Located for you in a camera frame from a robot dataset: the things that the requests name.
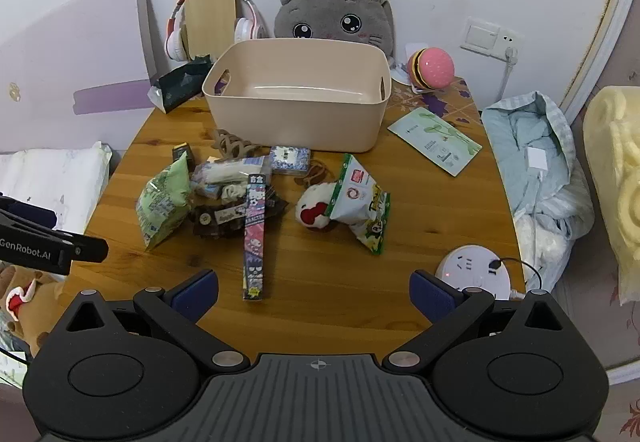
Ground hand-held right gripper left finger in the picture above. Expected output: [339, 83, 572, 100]
[50, 269, 249, 370]

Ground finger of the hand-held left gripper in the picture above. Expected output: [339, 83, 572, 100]
[0, 217, 109, 276]
[0, 195, 64, 236]

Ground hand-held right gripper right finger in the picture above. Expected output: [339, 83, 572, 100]
[382, 269, 581, 370]

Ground brown bow hair clip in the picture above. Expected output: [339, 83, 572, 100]
[190, 187, 290, 239]

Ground white green snack packet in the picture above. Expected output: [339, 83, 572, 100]
[327, 153, 391, 256]

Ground clear white packet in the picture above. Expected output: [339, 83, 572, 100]
[191, 156, 273, 199]

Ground white plush with red heart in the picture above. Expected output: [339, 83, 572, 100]
[295, 182, 347, 233]

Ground blue patterned card box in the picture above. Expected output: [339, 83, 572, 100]
[269, 146, 312, 175]

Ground beige plastic storage bin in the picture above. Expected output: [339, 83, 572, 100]
[201, 38, 392, 153]

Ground white pillow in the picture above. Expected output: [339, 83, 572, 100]
[0, 141, 114, 235]

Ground white round power strip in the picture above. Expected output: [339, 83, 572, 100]
[434, 246, 513, 301]

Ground brown plush bear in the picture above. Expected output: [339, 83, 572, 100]
[0, 266, 67, 359]

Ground wooden desk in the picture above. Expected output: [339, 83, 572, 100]
[85, 72, 527, 363]

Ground brown hair claw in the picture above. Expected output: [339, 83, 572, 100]
[210, 128, 257, 159]

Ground green face mask packet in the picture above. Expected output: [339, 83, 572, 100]
[387, 108, 483, 178]

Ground light blue checked bedding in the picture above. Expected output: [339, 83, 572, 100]
[481, 91, 596, 293]

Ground purple floral mat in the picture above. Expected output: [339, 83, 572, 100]
[390, 75, 483, 124]

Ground dark green tissue packet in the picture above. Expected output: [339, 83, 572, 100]
[148, 55, 215, 114]

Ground white red headphones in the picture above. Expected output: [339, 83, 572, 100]
[166, 0, 260, 62]

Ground yellow fleece blanket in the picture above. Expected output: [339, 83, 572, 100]
[582, 86, 640, 308]

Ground pink hamburger plush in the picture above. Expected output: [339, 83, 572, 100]
[406, 47, 456, 90]

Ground wooden headphone stand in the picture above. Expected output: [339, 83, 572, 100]
[181, 0, 238, 59]

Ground grey cat plush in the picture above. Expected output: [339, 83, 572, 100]
[273, 0, 396, 60]

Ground black plug with cable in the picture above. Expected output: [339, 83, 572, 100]
[489, 257, 544, 294]

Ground brown hair tie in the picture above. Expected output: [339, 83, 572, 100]
[295, 161, 332, 186]

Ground white charger with cable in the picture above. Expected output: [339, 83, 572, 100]
[524, 147, 552, 268]

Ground white plug with cable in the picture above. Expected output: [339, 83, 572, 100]
[499, 47, 519, 102]

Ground white wall socket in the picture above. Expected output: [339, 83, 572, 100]
[460, 16, 526, 56]

